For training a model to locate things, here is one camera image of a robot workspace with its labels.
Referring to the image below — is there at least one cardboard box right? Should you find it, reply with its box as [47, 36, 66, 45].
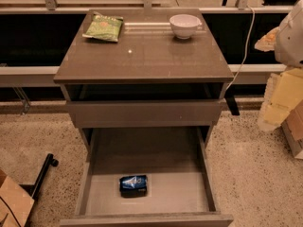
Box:
[282, 101, 303, 160]

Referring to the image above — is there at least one cardboard box left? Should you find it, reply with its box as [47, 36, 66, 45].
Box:
[0, 169, 34, 227]

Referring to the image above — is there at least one white cable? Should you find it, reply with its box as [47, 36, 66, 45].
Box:
[224, 5, 256, 93]

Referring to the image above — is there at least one black cart leg with wheel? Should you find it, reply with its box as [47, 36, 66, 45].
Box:
[21, 153, 59, 201]

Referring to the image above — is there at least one white bowl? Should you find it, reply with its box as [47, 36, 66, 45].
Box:
[169, 14, 202, 39]

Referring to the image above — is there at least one open grey drawer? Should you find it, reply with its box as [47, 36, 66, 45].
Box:
[60, 127, 233, 227]

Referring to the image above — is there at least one grey drawer cabinet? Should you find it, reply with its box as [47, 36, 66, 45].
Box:
[54, 9, 233, 148]

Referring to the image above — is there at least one cardboard box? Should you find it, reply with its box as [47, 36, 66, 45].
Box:
[0, 169, 34, 227]
[282, 101, 303, 160]

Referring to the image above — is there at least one blue pepsi can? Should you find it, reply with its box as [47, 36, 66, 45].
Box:
[119, 175, 148, 198]

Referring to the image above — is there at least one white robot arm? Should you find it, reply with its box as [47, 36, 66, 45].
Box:
[255, 0, 303, 68]

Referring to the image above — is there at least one green chip bag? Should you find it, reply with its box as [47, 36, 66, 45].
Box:
[82, 12, 124, 43]

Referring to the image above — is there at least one yellow foam block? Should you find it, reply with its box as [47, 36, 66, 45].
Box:
[258, 68, 303, 131]

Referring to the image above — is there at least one closed grey drawer front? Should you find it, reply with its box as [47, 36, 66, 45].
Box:
[66, 101, 222, 128]

